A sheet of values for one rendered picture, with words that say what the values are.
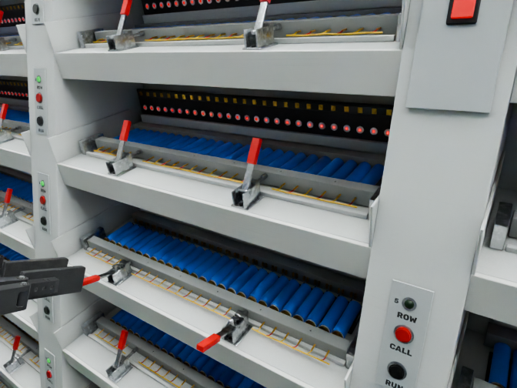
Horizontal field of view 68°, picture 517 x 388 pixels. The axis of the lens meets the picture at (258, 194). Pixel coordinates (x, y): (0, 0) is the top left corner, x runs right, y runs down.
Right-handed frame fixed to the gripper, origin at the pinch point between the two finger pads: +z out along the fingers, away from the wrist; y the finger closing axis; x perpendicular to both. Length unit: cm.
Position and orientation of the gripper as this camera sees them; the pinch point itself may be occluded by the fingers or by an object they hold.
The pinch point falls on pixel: (45, 276)
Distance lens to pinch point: 50.1
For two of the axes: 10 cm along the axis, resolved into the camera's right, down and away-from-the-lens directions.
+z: 5.2, 0.7, 8.5
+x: 2.0, -9.8, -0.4
